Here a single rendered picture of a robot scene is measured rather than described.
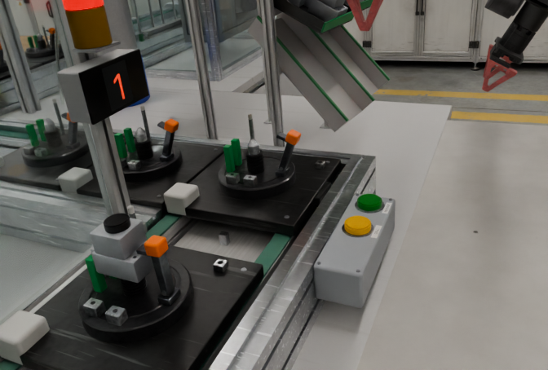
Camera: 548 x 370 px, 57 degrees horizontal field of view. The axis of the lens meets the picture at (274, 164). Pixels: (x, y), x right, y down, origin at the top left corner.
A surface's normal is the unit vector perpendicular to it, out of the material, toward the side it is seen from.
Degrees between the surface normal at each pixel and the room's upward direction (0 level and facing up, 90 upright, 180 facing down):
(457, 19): 90
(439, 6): 90
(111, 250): 90
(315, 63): 45
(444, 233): 0
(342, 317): 0
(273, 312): 0
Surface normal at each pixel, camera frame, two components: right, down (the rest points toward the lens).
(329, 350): -0.08, -0.89
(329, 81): 0.52, -0.50
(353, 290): -0.40, 0.44
